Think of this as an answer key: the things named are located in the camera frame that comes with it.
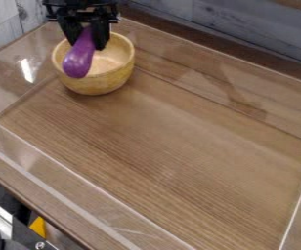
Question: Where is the brown wooden bowl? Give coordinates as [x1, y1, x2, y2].
[51, 32, 137, 96]

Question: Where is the yellow black equipment base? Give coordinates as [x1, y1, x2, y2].
[11, 212, 66, 250]

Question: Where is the purple toy eggplant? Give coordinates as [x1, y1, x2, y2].
[62, 27, 95, 78]

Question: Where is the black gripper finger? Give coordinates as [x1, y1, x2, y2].
[90, 17, 110, 50]
[57, 15, 83, 45]

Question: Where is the clear acrylic tray wall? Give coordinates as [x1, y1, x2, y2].
[0, 15, 301, 250]

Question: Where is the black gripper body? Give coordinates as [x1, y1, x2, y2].
[42, 0, 119, 23]

